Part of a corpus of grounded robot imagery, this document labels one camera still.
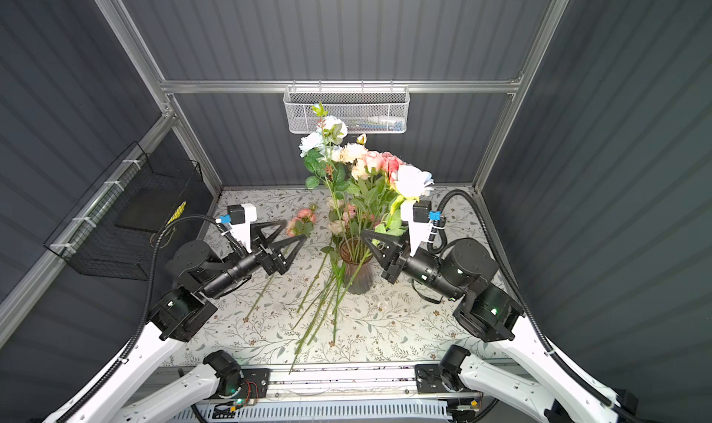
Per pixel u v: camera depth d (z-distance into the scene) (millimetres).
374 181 703
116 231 709
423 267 461
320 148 703
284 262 525
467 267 384
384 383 754
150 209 755
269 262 533
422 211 433
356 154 693
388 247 475
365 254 526
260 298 889
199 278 466
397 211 457
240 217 516
